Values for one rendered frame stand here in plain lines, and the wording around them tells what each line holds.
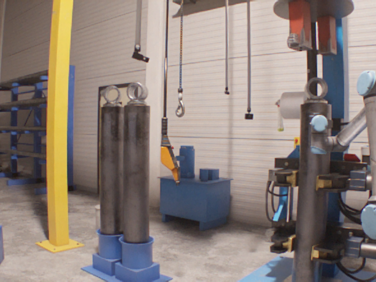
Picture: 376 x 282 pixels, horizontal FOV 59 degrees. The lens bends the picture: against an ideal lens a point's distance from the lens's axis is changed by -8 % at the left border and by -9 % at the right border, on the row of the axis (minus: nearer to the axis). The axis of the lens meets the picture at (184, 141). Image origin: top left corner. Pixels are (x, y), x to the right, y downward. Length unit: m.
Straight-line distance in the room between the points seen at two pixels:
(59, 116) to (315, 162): 2.58
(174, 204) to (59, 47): 2.51
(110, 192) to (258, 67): 2.83
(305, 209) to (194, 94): 3.48
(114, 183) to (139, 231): 0.47
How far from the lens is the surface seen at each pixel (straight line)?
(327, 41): 2.73
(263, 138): 4.92
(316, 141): 2.09
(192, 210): 4.73
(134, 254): 2.97
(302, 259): 2.59
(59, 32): 3.98
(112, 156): 3.07
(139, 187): 2.86
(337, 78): 2.92
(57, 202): 3.93
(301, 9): 2.44
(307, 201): 2.48
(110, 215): 3.15
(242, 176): 5.10
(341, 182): 2.40
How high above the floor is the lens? 1.27
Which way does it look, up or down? 2 degrees down
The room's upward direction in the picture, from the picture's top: 1 degrees clockwise
